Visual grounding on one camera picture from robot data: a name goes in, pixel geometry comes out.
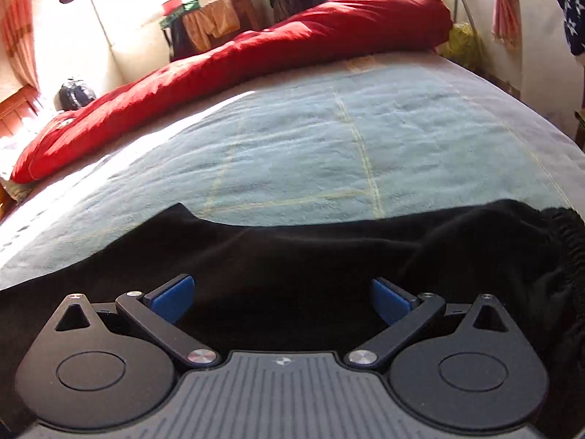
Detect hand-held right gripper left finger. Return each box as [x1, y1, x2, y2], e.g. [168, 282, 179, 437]
[54, 274, 221, 370]

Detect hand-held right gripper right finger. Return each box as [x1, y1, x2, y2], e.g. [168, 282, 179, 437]
[343, 278, 510, 370]

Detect black shorts with elastic waistband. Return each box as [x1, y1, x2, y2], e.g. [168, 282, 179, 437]
[0, 199, 585, 439]

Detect pale pillow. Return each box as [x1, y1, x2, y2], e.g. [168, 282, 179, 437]
[0, 176, 35, 204]

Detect black backpack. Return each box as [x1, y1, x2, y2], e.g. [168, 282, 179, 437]
[54, 78, 98, 112]

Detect wooden headboard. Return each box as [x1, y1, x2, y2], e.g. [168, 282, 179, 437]
[0, 86, 43, 135]

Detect dark cloth on chair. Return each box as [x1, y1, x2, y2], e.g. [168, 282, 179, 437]
[168, 20, 202, 61]

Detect yellow-green plastic bag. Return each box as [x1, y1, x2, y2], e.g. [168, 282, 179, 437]
[442, 22, 484, 71]

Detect red quilt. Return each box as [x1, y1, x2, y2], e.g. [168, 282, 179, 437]
[10, 0, 454, 184]

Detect wooden chair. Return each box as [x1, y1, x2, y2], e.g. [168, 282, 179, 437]
[231, 0, 268, 30]

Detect pink hanging towel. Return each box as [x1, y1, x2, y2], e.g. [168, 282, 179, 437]
[490, 0, 522, 50]

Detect orange plaid curtain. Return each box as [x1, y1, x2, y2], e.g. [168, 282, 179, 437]
[0, 0, 41, 94]

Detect navy star-printed cloth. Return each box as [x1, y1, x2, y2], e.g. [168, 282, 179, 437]
[547, 0, 585, 56]

